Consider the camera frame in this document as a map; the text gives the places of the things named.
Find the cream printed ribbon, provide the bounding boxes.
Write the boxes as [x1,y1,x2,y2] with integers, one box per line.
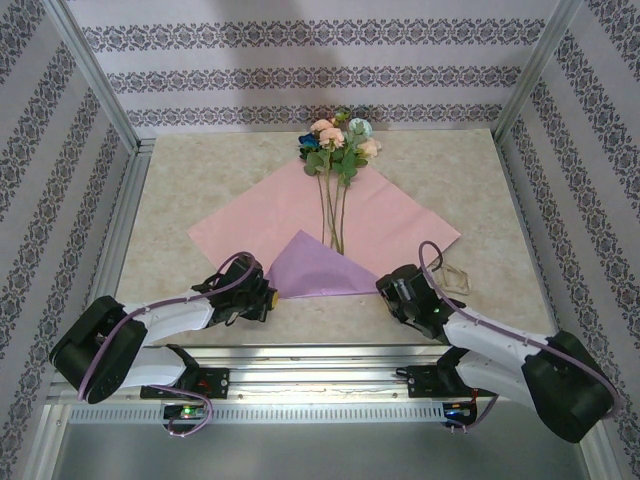
[432,262,472,297]

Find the purple and pink wrapping paper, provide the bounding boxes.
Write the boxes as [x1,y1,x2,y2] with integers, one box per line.
[186,158,459,300]

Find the pale peach fake rose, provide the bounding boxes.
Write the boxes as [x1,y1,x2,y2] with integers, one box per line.
[339,138,384,201]

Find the blue fake rose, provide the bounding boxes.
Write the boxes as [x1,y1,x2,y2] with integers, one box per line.
[298,132,334,246]

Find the peach fake carnation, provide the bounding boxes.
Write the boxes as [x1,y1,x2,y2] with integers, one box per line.
[309,118,347,249]

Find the mint fake flower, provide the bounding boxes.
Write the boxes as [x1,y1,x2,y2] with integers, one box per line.
[344,118,374,251]

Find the small controller board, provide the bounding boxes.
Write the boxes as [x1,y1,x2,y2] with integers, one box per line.
[163,404,207,421]
[443,401,477,420]

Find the grey metal panel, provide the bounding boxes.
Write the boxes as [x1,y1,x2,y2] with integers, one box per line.
[37,402,609,480]

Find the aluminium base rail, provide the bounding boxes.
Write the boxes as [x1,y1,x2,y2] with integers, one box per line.
[47,342,594,404]

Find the white slotted cable duct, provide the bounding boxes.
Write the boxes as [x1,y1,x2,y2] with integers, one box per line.
[68,403,447,424]

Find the aluminium side rail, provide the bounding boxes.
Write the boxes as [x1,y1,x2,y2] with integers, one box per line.
[72,142,156,364]

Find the aluminium frame post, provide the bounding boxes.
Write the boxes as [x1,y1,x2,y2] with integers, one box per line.
[492,0,586,146]
[43,0,144,154]

